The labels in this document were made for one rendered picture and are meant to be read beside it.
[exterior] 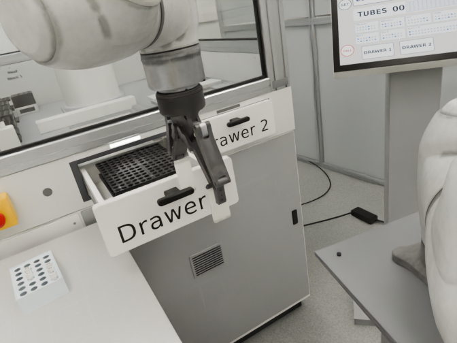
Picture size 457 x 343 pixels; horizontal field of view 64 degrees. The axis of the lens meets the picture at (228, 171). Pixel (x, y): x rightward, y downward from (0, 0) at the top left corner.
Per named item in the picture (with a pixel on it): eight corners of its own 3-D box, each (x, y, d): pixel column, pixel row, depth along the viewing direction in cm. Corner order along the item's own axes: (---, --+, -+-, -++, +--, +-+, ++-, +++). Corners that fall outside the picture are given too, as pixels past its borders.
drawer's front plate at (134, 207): (239, 201, 81) (231, 156, 77) (111, 258, 70) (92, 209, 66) (235, 199, 83) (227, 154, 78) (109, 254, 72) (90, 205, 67)
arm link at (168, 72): (185, 42, 61) (192, 78, 63) (132, 54, 57) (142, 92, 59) (209, 42, 53) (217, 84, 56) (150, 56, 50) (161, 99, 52)
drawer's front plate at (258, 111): (276, 133, 117) (272, 99, 113) (195, 162, 106) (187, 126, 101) (273, 131, 119) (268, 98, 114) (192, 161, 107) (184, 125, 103)
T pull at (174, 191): (195, 193, 71) (194, 186, 70) (159, 207, 68) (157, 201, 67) (188, 187, 74) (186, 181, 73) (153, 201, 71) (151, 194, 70)
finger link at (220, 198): (217, 171, 57) (227, 177, 55) (223, 199, 59) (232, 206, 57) (209, 174, 57) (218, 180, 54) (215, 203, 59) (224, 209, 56)
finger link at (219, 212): (222, 177, 59) (224, 179, 58) (228, 215, 62) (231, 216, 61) (205, 184, 58) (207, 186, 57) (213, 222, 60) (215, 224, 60)
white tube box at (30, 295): (69, 292, 72) (62, 277, 71) (24, 315, 68) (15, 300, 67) (56, 263, 82) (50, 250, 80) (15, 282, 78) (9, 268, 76)
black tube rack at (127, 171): (196, 189, 87) (190, 164, 84) (124, 218, 80) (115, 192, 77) (163, 163, 105) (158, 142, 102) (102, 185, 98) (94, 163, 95)
